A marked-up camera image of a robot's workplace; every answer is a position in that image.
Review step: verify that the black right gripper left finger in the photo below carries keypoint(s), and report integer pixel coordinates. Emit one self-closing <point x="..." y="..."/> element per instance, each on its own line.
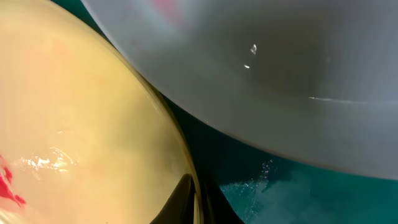
<point x="179" y="208"/>

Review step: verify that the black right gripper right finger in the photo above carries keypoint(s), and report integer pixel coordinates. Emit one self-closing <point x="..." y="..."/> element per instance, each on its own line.
<point x="216" y="208"/>

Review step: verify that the teal plastic tray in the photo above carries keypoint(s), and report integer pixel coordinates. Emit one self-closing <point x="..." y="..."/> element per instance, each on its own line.
<point x="263" y="187"/>

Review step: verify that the light blue plate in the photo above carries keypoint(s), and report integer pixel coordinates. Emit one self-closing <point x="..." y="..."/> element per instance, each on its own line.
<point x="314" y="81"/>

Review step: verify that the yellow plate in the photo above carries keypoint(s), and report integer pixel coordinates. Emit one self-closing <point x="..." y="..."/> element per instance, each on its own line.
<point x="84" y="138"/>

